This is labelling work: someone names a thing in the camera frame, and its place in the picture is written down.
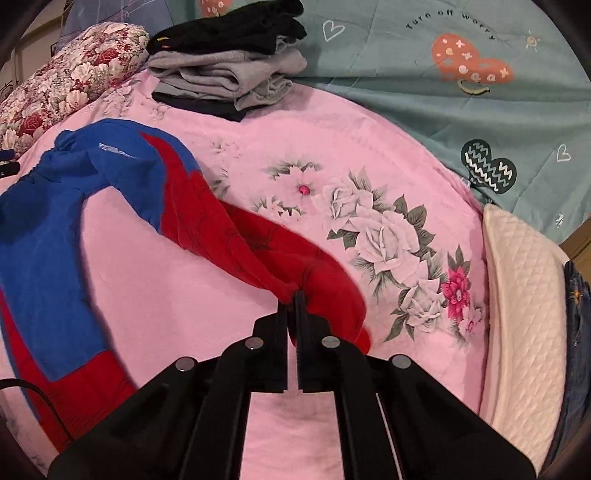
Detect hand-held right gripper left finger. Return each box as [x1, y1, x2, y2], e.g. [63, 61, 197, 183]
[48, 302, 290, 480]

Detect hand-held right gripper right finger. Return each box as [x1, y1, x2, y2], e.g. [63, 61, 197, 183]
[294, 291, 539, 480]

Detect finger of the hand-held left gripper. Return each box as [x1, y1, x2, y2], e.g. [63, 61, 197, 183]
[0, 148, 20, 180]

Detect blue and red pants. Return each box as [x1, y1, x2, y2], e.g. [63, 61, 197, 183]
[0, 119, 372, 455]

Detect pink floral bedsheet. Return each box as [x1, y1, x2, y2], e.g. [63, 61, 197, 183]
[0, 69, 491, 480]

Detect red floral pillow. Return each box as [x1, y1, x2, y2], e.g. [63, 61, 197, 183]
[0, 23, 151, 160]

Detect blue plaid cloth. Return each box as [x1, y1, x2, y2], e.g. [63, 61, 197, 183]
[60, 0, 174, 45]

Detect dark navy folded garment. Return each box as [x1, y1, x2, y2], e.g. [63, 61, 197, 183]
[152, 90, 250, 122]

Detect white quilted cushion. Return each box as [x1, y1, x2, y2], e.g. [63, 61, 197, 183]
[480, 203, 569, 474]

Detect grey folded garment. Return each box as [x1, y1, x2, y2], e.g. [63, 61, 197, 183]
[147, 48, 308, 112]

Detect teal heart-print blanket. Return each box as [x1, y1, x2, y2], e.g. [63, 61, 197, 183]
[166, 0, 591, 243]

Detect black folded garment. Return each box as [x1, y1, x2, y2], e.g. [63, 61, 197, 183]
[148, 0, 308, 54]

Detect dark denim cloth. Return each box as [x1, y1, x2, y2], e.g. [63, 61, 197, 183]
[547, 260, 591, 463]

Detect wooden cabinet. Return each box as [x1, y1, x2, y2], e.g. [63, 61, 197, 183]
[560, 225, 591, 265]

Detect black cable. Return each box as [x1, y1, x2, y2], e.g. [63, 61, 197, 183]
[0, 378, 75, 442]

